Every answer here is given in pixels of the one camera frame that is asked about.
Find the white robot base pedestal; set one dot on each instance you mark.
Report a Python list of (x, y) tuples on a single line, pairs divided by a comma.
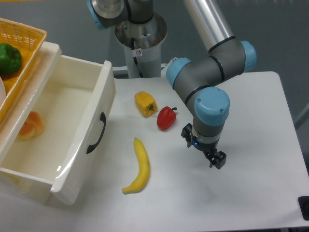
[(142, 46)]

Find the white drawer cabinet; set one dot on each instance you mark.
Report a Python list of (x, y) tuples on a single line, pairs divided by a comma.
[(17, 160)]

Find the black corner device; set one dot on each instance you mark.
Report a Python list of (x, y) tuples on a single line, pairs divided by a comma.
[(304, 206)]

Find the white top drawer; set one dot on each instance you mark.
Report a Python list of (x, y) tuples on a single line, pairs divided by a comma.
[(70, 104)]

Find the black top drawer handle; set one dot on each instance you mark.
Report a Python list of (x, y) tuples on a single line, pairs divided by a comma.
[(99, 132)]

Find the green bell pepper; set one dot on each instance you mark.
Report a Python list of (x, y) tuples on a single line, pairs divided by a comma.
[(10, 59)]

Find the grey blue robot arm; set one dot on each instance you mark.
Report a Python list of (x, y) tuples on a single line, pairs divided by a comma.
[(195, 83)]

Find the orange bread roll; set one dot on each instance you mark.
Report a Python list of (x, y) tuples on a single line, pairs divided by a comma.
[(33, 126)]

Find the yellow wicker basket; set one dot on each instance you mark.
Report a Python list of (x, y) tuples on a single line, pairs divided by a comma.
[(27, 40)]

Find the yellow banana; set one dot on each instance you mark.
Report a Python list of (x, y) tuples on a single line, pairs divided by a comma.
[(143, 176)]

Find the red bell pepper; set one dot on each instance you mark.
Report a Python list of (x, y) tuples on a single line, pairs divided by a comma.
[(166, 117)]

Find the yellow bell pepper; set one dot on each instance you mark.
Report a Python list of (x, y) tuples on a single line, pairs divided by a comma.
[(145, 103)]

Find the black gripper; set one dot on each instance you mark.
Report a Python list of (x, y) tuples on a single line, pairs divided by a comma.
[(208, 145)]

